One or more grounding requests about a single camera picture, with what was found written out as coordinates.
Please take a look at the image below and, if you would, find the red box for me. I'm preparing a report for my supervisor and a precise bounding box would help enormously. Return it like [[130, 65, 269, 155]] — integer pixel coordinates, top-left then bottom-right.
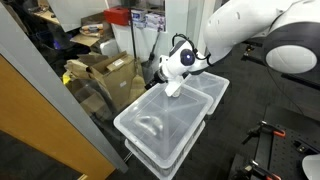
[[103, 6, 129, 26]]

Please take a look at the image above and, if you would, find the white marbled paper cup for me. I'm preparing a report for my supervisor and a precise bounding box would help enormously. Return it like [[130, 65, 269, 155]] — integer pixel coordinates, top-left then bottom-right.
[[171, 86, 181, 98]]

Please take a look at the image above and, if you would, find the black perforated workbench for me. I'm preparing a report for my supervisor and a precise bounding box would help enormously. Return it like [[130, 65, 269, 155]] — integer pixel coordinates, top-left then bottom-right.
[[230, 124, 320, 180]]

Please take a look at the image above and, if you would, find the black long handled dustpan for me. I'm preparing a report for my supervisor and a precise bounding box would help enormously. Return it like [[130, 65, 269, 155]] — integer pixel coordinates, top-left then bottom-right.
[[142, 29, 160, 83]]

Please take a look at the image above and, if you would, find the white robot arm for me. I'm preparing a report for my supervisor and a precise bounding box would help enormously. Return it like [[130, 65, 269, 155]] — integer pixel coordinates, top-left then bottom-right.
[[145, 0, 320, 96]]

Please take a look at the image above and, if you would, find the flattened cardboard box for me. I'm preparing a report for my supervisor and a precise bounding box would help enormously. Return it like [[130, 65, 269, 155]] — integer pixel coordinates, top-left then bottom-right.
[[66, 79, 112, 121]]

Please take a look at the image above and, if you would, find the white camera stand base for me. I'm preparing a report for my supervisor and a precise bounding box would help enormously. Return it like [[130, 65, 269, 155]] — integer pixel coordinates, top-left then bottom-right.
[[302, 154, 320, 180]]

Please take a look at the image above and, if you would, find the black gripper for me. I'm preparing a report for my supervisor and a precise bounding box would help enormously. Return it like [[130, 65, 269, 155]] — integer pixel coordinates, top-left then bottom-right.
[[145, 69, 167, 90]]

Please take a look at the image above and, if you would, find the clear plastic storage bin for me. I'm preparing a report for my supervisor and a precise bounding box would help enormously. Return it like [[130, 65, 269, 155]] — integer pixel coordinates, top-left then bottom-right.
[[124, 120, 207, 180]]

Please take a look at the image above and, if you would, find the open brown cardboard box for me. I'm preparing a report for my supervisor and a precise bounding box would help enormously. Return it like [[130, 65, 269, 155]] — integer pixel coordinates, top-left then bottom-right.
[[65, 51, 142, 111]]

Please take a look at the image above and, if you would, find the orange handled clamp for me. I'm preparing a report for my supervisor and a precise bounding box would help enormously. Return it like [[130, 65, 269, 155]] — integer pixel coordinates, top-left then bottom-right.
[[242, 120, 286, 145]]

